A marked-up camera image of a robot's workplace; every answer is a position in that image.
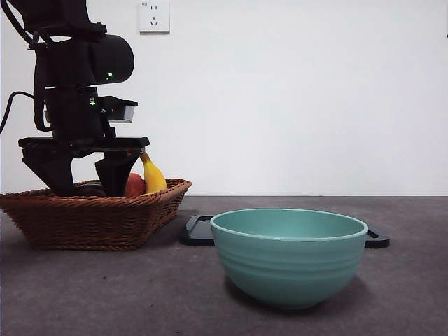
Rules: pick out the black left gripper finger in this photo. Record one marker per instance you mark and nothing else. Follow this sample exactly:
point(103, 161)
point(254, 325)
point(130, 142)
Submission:
point(52, 171)
point(113, 175)

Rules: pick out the teal ceramic bowl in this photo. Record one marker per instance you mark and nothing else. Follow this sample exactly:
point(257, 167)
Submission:
point(290, 266)

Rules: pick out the red apple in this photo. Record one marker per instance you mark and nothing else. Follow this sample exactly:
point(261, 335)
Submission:
point(134, 185)

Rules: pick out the yellow banana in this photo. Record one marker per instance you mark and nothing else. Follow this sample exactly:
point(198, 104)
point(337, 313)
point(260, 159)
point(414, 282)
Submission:
point(154, 176)

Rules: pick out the brown wicker basket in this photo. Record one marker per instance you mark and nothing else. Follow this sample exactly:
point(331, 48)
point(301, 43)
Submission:
point(87, 224)

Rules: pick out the black rectangular tray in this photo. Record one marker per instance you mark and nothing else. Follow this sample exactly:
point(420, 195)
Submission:
point(196, 232)

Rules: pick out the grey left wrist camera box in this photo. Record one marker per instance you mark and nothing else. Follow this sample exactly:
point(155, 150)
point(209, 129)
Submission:
point(126, 112)

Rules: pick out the white wall socket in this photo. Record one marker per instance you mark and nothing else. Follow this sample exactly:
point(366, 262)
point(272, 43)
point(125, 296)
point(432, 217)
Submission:
point(154, 17)

